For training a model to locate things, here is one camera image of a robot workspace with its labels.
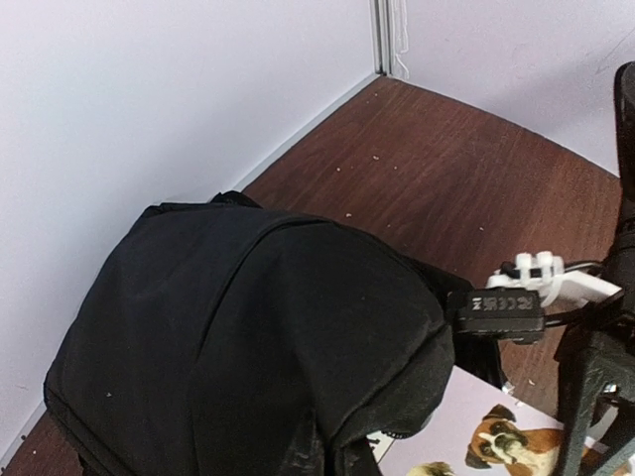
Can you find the dog picture book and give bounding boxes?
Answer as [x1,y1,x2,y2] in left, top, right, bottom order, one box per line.
[369,367,563,475]

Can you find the right aluminium corner post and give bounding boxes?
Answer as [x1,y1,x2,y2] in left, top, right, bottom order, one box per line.
[369,0,410,81]

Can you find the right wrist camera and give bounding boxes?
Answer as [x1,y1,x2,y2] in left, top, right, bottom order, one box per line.
[445,251,623,345]

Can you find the black student backpack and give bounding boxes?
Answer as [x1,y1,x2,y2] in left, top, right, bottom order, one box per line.
[44,192,505,475]

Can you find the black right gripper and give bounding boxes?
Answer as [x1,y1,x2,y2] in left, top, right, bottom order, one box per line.
[556,267,634,475]

